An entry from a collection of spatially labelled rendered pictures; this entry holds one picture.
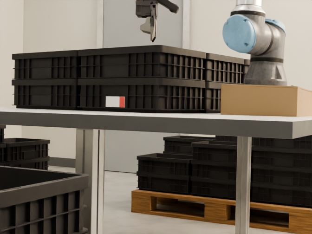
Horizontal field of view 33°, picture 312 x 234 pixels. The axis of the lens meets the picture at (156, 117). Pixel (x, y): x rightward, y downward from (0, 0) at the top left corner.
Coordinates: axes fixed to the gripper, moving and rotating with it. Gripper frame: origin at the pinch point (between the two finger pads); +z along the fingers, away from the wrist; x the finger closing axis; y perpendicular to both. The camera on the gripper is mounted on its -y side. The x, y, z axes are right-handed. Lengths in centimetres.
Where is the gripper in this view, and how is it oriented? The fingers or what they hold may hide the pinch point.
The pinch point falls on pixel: (153, 38)
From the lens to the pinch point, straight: 213.7
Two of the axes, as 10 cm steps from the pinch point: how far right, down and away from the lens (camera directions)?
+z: -0.3, 10.0, 0.3
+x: -1.0, 0.3, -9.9
